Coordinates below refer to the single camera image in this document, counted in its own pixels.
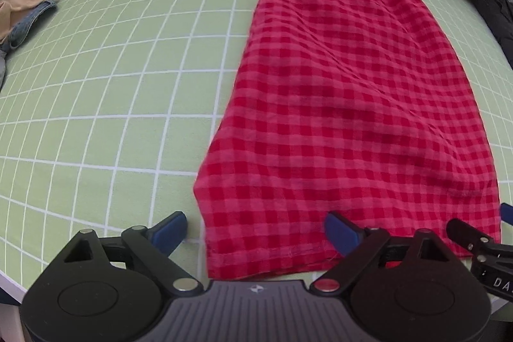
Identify green grid bed sheet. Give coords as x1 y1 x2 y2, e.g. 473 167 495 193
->
0 0 513 306

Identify red checked shorts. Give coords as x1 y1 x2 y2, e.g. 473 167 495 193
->
193 0 502 282

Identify dark cloth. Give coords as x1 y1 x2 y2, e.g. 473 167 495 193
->
471 0 513 68

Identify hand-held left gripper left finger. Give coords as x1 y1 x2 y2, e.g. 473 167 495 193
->
30 211 204 292

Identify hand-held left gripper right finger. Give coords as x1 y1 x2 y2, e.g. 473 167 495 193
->
309 211 479 292

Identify beige garment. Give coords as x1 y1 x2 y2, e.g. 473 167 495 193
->
0 0 60 44

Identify blue denim jeans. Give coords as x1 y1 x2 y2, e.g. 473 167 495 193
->
0 0 59 50

